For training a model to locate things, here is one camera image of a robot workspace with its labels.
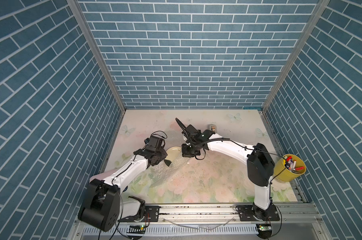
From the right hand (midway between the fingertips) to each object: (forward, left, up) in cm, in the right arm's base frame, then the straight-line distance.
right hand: (183, 156), depth 84 cm
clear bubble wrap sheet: (-7, +13, -10) cm, 18 cm away
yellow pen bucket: (-3, -56, +2) cm, 56 cm away
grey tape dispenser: (+26, -17, -5) cm, 32 cm away
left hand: (+2, +9, -3) cm, 10 cm away
